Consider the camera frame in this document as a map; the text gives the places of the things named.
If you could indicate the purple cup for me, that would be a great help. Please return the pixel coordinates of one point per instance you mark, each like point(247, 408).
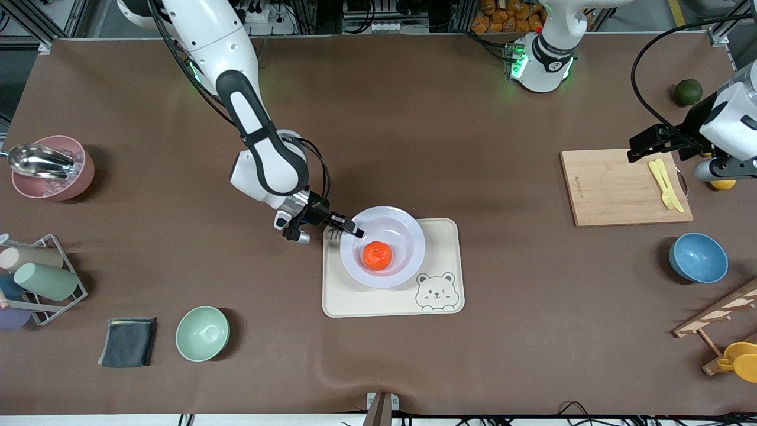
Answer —
point(12, 319)

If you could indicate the yellow plastic fork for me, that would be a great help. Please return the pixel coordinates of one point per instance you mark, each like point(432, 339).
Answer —
point(658, 177)

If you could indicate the metal scoop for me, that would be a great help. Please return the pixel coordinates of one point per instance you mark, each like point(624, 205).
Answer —
point(35, 160)

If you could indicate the pale green cup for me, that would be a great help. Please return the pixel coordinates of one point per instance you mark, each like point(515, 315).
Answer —
point(47, 281)

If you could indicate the pink bowl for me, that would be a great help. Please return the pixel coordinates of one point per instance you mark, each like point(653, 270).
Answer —
point(83, 171)

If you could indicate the white power strip with plugs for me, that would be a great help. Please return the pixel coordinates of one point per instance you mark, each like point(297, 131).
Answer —
point(272, 22)

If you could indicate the dark green lime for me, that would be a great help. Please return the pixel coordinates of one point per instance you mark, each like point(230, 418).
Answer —
point(688, 92)

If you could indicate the blue bowl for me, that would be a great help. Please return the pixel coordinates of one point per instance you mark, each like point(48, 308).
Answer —
point(699, 258)

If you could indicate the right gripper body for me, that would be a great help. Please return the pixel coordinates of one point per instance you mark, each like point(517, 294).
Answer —
point(317, 214)

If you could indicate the white round plate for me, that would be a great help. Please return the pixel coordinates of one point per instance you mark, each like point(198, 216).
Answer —
point(408, 242)

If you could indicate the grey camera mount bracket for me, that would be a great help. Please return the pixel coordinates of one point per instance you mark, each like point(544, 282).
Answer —
point(382, 408)

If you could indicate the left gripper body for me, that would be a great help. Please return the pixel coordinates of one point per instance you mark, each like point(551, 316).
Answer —
point(691, 129)

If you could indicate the white empty power strip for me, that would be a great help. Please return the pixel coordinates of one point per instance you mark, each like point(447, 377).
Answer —
point(378, 27)

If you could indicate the yellow lemon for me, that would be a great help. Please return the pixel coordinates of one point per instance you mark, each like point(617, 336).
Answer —
point(722, 184)

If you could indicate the cream tray with bear print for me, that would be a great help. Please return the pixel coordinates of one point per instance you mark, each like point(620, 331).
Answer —
point(378, 302)

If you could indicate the orange fruit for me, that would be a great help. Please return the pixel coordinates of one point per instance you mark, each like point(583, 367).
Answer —
point(377, 256)

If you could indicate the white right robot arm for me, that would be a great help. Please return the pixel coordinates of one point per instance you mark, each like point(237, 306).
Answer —
point(207, 41)

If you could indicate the wooden drying rack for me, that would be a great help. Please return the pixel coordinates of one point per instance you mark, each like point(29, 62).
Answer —
point(715, 313)

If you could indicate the blue cup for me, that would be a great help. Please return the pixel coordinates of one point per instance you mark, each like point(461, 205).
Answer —
point(9, 287)

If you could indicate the aluminium frame profile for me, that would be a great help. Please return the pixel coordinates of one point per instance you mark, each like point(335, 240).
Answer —
point(724, 32)

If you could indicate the yellow plastic knife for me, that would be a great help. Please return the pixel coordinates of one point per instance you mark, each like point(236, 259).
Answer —
point(668, 183)

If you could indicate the beige cup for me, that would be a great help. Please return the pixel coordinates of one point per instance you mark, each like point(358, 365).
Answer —
point(32, 258)

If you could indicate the bag of orange pastries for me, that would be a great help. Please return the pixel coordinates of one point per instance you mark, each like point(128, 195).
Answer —
point(502, 18)

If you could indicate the yellow plastic cup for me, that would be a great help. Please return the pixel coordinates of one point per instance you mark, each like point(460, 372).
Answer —
point(742, 349)
point(746, 370)

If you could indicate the dark grey folded cloth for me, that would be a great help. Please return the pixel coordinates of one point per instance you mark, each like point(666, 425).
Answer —
point(127, 343)

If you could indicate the pale green bowl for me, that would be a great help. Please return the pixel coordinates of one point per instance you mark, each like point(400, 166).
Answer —
point(202, 333)

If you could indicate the wooden cutting board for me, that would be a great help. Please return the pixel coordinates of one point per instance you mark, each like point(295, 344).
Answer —
point(609, 189)

